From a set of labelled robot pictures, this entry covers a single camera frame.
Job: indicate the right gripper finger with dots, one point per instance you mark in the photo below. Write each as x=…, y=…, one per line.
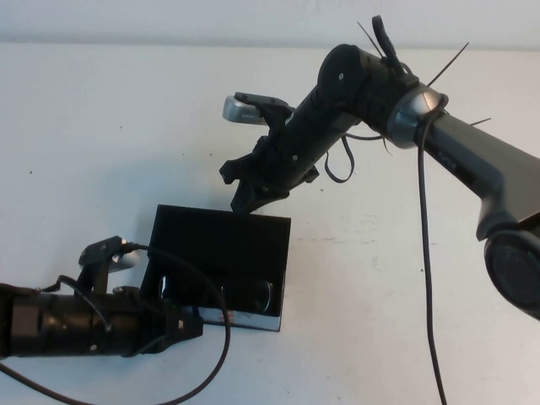
x=237, y=171
x=253, y=198

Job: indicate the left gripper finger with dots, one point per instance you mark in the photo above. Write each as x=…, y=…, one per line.
x=185, y=325
x=154, y=346

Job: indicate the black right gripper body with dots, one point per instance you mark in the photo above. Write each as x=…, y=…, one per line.
x=282, y=169

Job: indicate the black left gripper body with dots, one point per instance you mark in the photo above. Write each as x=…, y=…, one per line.
x=139, y=322

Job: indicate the black glasses case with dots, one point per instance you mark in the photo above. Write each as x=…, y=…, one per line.
x=219, y=244

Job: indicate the black frame sunglasses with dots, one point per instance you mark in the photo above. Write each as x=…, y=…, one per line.
x=249, y=295

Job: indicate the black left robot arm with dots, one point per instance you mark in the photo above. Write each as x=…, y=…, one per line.
x=55, y=325

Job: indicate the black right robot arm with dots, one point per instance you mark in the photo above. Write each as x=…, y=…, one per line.
x=464, y=143

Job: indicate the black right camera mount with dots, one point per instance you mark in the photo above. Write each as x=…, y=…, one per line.
x=274, y=114

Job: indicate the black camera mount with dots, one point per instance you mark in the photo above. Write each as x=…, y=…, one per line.
x=95, y=257
x=274, y=114

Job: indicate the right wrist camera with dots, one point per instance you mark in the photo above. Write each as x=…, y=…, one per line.
x=240, y=113

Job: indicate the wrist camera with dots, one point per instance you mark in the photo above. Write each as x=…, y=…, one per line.
x=126, y=261
x=240, y=113

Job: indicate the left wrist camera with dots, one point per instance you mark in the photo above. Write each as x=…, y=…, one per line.
x=126, y=261

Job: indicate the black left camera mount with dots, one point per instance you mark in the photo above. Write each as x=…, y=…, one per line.
x=95, y=257

